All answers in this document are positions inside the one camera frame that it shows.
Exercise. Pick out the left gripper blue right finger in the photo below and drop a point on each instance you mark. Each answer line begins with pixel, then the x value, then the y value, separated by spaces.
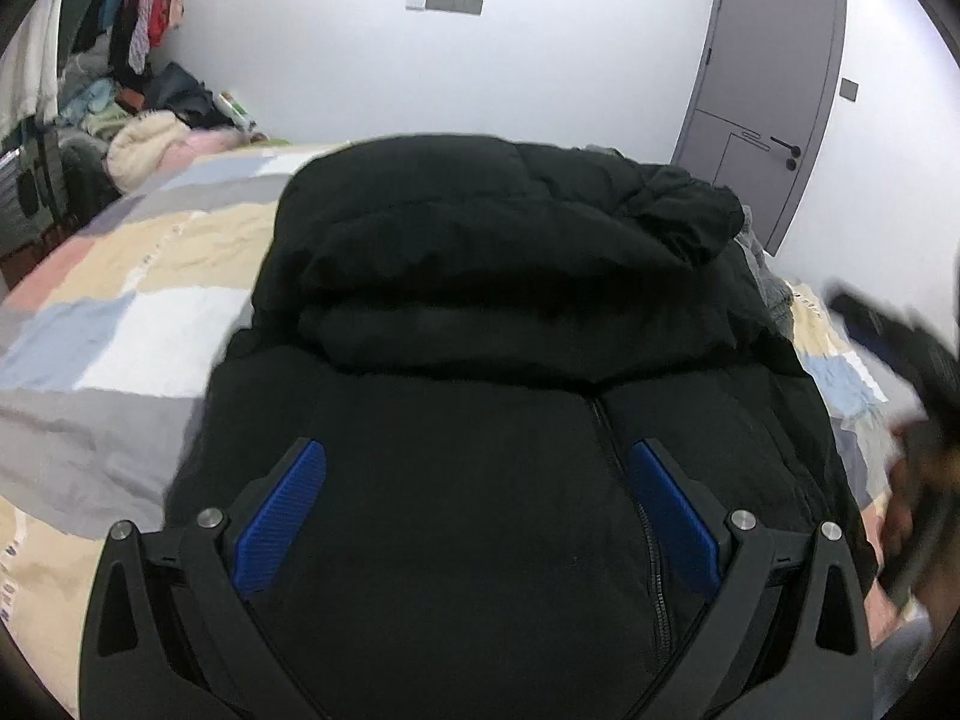
pixel 686 518

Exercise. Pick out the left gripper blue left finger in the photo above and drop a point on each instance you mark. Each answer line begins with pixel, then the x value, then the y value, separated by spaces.
pixel 268 514

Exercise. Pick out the black puffer jacket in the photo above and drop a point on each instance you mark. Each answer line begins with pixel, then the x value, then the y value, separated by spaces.
pixel 477 332

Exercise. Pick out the pile of clothes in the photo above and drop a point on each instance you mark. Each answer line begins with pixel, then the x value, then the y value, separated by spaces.
pixel 111 139

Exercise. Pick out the teal clip hanger with clothes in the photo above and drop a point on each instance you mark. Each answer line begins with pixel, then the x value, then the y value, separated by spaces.
pixel 139 26

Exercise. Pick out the right hand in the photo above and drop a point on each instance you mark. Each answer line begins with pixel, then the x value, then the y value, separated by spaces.
pixel 904 534

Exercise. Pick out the grey fleece garment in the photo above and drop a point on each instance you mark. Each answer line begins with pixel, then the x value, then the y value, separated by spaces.
pixel 775 293

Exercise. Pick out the patchwork checkered bed cover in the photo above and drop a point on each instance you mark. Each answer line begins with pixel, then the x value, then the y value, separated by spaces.
pixel 107 352

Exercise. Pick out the grey door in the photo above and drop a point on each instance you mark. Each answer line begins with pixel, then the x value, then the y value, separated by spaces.
pixel 761 102

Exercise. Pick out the grey suitcase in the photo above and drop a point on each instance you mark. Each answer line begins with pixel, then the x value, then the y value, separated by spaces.
pixel 34 192

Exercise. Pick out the white hanging garment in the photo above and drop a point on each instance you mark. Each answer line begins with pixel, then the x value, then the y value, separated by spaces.
pixel 30 77

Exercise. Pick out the small grey light switch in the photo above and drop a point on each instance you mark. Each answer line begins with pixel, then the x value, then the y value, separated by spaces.
pixel 848 90

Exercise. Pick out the grey wall switch panel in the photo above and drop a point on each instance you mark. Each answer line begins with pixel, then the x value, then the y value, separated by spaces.
pixel 459 7

